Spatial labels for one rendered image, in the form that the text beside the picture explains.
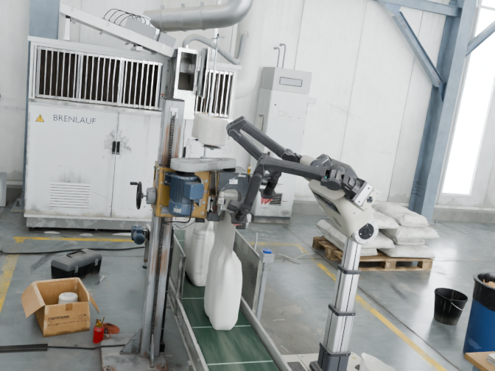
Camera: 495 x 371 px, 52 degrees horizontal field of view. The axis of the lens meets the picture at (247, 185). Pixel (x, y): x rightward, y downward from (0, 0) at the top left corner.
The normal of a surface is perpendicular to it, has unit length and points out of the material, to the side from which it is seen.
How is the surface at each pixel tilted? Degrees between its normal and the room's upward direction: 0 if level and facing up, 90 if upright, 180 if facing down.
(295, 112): 90
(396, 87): 90
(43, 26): 90
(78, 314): 89
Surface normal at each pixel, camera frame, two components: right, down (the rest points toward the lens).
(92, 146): 0.29, 0.22
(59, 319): 0.53, 0.23
